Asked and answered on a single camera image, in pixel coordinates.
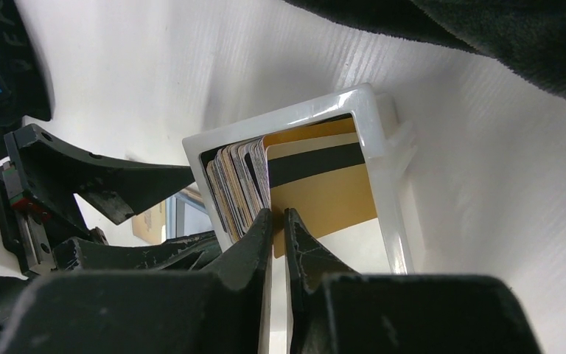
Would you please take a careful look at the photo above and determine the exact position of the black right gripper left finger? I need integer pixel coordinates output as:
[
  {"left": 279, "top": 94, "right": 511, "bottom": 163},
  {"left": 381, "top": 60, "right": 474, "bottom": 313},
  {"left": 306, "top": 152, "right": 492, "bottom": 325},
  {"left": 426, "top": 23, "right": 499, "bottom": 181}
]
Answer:
[{"left": 0, "top": 209, "right": 273, "bottom": 353}]

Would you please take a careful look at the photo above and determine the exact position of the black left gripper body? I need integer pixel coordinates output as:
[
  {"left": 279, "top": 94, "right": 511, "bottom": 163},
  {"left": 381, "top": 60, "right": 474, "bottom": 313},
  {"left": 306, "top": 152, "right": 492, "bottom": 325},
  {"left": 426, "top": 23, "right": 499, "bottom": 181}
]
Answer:
[{"left": 0, "top": 162, "right": 93, "bottom": 278}]

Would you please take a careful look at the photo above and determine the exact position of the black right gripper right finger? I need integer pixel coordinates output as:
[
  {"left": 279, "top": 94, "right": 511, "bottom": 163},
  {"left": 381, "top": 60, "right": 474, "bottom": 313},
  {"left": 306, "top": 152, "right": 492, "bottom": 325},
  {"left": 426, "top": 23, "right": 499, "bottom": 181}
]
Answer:
[{"left": 284, "top": 209, "right": 540, "bottom": 353}]

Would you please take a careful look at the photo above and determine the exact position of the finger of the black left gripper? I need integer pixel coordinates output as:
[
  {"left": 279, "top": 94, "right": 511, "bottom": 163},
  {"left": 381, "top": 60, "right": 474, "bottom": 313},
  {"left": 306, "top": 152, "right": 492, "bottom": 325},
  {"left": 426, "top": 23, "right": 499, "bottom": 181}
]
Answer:
[
  {"left": 3, "top": 124, "right": 195, "bottom": 226},
  {"left": 53, "top": 231, "right": 222, "bottom": 271}
]

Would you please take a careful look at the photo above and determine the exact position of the gold credit card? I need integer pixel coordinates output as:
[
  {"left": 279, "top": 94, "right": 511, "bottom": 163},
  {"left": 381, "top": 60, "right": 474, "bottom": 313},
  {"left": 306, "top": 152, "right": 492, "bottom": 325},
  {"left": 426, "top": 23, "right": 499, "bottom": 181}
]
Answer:
[{"left": 263, "top": 116, "right": 377, "bottom": 258}]

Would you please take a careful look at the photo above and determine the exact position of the clear plastic card box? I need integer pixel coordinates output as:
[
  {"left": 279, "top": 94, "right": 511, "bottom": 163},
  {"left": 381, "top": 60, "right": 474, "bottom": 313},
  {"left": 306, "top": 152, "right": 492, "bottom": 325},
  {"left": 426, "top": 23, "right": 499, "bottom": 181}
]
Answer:
[{"left": 182, "top": 83, "right": 417, "bottom": 274}]

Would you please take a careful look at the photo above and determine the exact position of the beige leather card holder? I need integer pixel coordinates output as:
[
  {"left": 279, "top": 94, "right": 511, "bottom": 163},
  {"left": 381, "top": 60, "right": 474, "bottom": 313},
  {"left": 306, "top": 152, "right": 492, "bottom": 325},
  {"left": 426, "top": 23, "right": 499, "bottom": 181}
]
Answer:
[{"left": 130, "top": 184, "right": 213, "bottom": 245}]

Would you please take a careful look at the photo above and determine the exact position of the stack of cards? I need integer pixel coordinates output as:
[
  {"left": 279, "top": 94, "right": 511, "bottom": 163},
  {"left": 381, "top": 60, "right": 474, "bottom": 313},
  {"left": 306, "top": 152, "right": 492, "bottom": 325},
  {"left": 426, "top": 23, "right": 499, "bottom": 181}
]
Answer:
[{"left": 200, "top": 136, "right": 271, "bottom": 243}]

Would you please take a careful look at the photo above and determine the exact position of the black blue flower cloth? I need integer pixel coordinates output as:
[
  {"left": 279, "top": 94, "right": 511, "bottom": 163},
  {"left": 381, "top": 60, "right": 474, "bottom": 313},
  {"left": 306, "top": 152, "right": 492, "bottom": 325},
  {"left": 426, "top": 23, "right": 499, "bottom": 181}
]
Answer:
[{"left": 0, "top": 1, "right": 51, "bottom": 145}]

